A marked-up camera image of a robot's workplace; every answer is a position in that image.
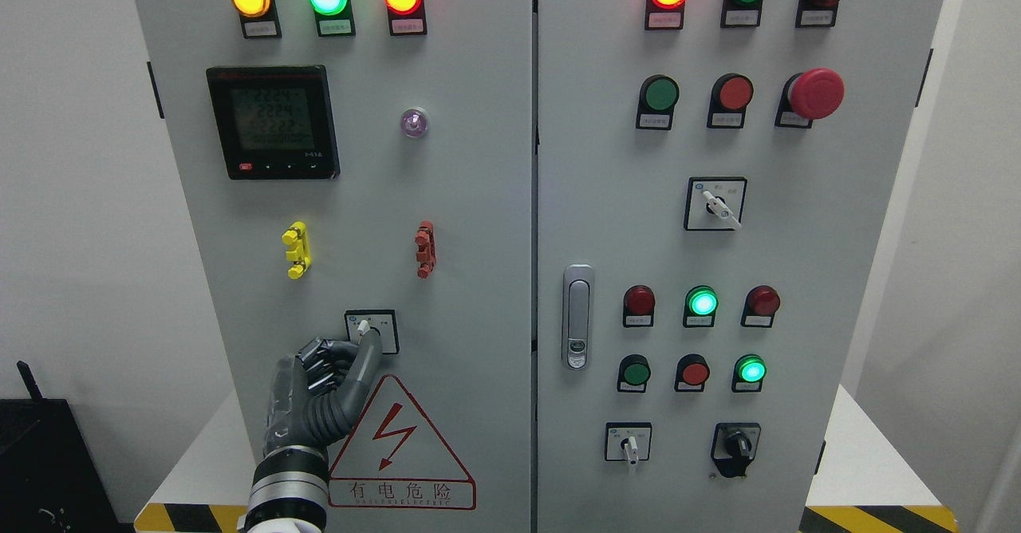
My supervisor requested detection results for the yellow terminal connector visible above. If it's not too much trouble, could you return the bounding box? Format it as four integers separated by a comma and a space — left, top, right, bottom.
281, 220, 311, 281

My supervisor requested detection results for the red indicator light top left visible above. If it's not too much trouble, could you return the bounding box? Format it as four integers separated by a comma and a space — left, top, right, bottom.
384, 0, 428, 36

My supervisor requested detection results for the white rotary selector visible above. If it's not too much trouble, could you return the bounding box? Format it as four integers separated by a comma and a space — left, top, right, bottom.
684, 176, 748, 231
603, 421, 652, 468

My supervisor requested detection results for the red electric hazard sticker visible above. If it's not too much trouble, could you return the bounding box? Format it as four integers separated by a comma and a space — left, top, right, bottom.
329, 374, 475, 511

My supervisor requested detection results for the lit green indicator middle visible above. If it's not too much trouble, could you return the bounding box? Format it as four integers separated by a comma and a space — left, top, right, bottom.
683, 285, 719, 327

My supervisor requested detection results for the red terminal connector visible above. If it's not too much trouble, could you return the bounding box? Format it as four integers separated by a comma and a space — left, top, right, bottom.
414, 220, 437, 279

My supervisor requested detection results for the red push button lower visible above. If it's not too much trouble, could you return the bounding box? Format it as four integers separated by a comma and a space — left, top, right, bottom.
674, 353, 711, 393

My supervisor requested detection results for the black box with antenna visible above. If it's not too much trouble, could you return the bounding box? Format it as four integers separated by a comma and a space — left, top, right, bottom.
1, 360, 120, 532

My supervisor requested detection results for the right grey cabinet door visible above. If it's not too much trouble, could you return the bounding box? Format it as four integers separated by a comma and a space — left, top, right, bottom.
536, 0, 942, 532

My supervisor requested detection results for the silver door lock handle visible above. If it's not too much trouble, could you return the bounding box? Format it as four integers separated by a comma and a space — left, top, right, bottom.
562, 264, 594, 370

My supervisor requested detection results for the white rotary light switch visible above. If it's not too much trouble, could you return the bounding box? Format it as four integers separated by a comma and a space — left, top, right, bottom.
344, 309, 399, 355

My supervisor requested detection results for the green push button second row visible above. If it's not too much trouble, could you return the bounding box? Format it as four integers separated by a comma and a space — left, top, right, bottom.
635, 74, 680, 132

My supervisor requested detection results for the clear round lamp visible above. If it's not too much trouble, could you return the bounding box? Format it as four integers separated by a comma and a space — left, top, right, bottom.
399, 107, 429, 138

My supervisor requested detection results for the red emergency stop button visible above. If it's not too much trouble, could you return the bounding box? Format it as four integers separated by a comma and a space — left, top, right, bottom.
775, 67, 846, 129

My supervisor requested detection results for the dark red indicator left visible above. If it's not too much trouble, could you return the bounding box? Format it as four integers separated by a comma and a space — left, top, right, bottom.
622, 283, 657, 327

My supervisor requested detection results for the left grey cabinet door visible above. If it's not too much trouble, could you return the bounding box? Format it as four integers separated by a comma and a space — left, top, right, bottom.
136, 0, 533, 532

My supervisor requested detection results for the grey cabinet door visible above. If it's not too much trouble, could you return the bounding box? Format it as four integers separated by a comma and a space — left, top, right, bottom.
136, 0, 533, 532
536, 0, 942, 532

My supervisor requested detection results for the white rotary selector lower right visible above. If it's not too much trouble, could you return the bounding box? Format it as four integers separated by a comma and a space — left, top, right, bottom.
603, 421, 652, 468

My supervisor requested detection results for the yellow indicator light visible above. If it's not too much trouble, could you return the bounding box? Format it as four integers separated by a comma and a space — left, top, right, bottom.
232, 0, 282, 39

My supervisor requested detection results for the green push button lower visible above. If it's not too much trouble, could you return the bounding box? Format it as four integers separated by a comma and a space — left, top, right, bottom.
617, 353, 652, 393

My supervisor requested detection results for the dark red indicator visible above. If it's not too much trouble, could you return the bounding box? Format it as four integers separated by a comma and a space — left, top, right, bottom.
741, 285, 781, 327
622, 283, 657, 327

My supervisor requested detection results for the black digital power meter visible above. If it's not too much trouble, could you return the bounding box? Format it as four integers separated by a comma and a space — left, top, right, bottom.
207, 65, 341, 180

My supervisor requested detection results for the white platform with hazard stripes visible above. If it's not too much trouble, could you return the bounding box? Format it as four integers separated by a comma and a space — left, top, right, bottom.
134, 389, 959, 532

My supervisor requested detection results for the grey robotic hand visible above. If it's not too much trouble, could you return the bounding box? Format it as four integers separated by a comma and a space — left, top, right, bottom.
262, 321, 383, 456

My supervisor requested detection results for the dark red indicator right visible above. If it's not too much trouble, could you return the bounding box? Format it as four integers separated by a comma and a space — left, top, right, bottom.
741, 285, 781, 327

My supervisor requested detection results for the green indicator light top left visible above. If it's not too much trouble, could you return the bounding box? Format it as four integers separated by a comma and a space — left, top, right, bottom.
309, 0, 355, 36

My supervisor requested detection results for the white rotary selector upper right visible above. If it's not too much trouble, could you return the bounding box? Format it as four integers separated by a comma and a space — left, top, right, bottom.
684, 176, 748, 231

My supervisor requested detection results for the red push button second row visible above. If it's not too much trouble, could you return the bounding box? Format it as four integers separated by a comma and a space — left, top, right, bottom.
704, 72, 753, 129

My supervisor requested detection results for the black key selector switch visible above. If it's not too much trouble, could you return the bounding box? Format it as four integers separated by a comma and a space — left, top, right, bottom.
711, 423, 762, 478

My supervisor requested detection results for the lit green button lower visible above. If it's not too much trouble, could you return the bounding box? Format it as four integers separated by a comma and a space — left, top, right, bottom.
731, 353, 768, 393

